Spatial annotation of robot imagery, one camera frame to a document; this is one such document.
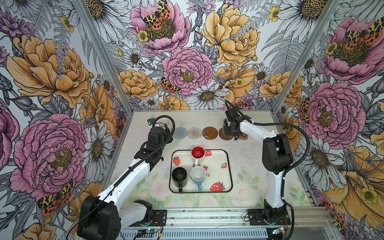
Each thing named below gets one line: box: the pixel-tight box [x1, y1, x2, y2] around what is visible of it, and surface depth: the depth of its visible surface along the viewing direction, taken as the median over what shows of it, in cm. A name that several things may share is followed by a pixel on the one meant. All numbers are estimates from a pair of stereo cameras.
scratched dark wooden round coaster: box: [202, 126, 218, 140], surface depth 110 cm
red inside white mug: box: [191, 145, 205, 166], surface depth 93 cm
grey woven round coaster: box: [172, 127, 188, 140], surface depth 110 cm
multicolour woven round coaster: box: [188, 127, 203, 140], surface depth 110 cm
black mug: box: [171, 167, 188, 194], surface depth 83 cm
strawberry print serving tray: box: [169, 149, 234, 194], surface depth 92 cm
